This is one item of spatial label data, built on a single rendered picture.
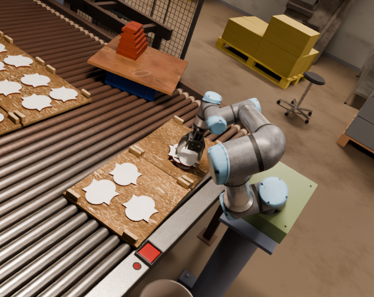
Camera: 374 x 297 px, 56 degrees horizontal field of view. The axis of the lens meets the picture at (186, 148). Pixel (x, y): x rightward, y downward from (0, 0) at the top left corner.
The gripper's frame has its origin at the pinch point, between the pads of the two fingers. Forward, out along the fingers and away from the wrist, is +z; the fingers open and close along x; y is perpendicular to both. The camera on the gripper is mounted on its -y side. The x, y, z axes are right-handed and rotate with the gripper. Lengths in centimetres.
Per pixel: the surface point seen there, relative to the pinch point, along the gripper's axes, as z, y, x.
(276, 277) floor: 97, -21, 98
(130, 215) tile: 3.2, 41.8, -18.9
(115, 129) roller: 6.1, -11.5, -36.5
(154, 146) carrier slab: 4.0, -5.0, -15.8
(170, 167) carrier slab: 4.0, 7.1, -6.5
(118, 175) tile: 3.2, 22.5, -27.9
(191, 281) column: 96, -1, 35
